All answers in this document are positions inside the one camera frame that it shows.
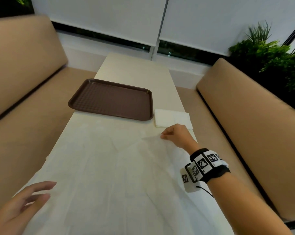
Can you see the white window sill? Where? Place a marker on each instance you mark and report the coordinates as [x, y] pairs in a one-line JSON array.
[[88, 51]]

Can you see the tan upholstered bench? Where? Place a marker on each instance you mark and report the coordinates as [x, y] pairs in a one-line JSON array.
[[25, 95], [255, 134]]

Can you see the folded white napkin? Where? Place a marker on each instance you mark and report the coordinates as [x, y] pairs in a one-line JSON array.
[[170, 117]]

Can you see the person's left hand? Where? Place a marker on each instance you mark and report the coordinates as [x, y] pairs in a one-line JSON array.
[[8, 215]]

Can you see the person's right fingers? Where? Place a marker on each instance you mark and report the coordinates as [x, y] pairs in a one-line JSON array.
[[169, 133]]

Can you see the person's left fingers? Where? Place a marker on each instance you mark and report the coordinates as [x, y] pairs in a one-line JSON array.
[[37, 189]]

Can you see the thin white table sheet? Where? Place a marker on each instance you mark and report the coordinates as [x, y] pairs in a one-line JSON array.
[[118, 183]]

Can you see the white roller blind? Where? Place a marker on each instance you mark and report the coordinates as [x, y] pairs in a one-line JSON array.
[[223, 21], [101, 17]]

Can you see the person's right forearm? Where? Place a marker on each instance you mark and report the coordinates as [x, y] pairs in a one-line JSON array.
[[245, 205]]

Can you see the person's right hand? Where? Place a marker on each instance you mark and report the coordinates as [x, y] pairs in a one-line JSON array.
[[181, 138]]

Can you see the black wristband with marker blocks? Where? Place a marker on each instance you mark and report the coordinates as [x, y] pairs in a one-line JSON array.
[[206, 166]]

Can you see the green leafy plant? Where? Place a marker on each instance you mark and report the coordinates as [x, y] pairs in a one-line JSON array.
[[272, 61]]

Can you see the brown plastic tray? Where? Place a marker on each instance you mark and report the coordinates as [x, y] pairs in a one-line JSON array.
[[112, 99]]

